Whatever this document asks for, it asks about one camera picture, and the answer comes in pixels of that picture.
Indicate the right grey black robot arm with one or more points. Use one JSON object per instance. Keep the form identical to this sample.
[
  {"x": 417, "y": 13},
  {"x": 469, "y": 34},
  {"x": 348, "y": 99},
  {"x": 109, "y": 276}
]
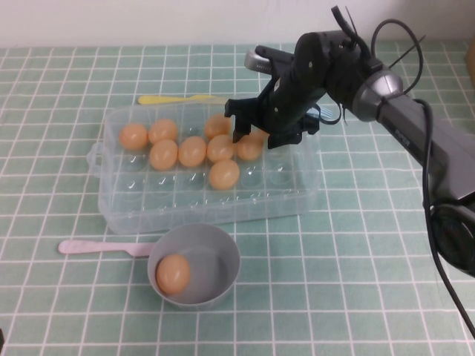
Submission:
[{"x": 408, "y": 126}]

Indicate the grey-blue round bowl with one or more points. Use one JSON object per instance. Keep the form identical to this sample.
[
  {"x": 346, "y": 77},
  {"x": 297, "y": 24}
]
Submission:
[{"x": 215, "y": 259}]

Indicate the black zip tie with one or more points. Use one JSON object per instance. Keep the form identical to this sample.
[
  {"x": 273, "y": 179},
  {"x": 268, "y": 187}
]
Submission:
[
  {"x": 343, "y": 115},
  {"x": 408, "y": 50},
  {"x": 350, "y": 20}
]

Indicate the black object at edge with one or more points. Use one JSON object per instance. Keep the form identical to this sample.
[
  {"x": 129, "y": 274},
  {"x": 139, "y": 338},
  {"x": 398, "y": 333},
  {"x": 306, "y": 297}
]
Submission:
[{"x": 1, "y": 337}]

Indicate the brown egg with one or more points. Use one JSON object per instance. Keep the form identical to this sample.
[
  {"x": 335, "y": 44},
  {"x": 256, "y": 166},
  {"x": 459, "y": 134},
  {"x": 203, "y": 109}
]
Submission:
[
  {"x": 250, "y": 148},
  {"x": 163, "y": 154},
  {"x": 192, "y": 151},
  {"x": 220, "y": 149},
  {"x": 133, "y": 136},
  {"x": 223, "y": 174},
  {"x": 216, "y": 126},
  {"x": 173, "y": 274},
  {"x": 163, "y": 130}
]

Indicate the yellow plastic knife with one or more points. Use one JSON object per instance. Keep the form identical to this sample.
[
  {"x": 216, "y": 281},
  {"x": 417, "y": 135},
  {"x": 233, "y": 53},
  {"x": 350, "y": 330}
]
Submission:
[{"x": 156, "y": 100}]

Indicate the clear plastic egg box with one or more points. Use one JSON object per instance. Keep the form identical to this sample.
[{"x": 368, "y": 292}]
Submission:
[{"x": 159, "y": 207}]

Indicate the blue plastic fork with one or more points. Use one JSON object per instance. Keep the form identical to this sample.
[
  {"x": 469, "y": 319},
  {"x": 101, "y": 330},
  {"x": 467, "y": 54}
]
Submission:
[{"x": 323, "y": 114}]

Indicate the green checkered tablecloth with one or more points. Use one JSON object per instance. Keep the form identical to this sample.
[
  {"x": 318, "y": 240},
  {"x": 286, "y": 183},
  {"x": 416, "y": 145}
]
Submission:
[{"x": 334, "y": 259}]

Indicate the pink plastic knife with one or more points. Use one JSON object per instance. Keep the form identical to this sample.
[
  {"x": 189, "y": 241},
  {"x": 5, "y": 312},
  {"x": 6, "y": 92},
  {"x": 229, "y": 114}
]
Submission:
[{"x": 81, "y": 247}]

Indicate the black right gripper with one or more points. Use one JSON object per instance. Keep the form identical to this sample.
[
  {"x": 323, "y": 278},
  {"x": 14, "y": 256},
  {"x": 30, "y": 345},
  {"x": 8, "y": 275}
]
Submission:
[{"x": 285, "y": 104}]

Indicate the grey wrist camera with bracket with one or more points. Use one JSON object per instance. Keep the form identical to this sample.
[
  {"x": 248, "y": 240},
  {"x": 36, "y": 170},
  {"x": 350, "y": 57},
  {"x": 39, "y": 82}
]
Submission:
[{"x": 256, "y": 61}]

